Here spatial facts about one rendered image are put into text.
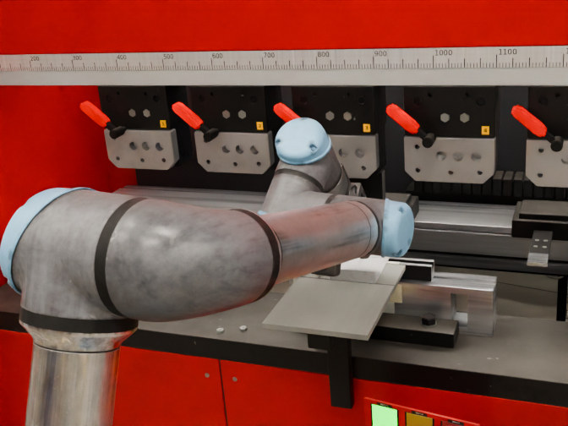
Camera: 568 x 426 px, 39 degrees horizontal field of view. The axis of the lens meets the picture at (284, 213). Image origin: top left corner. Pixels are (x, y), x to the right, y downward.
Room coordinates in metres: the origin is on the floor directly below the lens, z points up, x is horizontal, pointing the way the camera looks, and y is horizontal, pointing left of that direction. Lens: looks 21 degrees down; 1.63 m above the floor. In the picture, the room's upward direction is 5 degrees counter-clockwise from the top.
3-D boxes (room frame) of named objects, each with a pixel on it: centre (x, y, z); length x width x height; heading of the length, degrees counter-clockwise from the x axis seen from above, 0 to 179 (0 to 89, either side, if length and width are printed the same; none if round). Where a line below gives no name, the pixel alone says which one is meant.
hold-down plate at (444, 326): (1.31, -0.15, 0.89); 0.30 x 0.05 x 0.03; 67
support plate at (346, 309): (1.24, -0.08, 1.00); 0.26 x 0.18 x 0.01; 157
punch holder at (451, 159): (1.31, -0.30, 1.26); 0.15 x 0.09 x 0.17; 67
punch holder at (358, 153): (1.39, -0.11, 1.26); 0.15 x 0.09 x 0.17; 67
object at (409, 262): (1.37, -0.17, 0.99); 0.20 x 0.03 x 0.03; 67
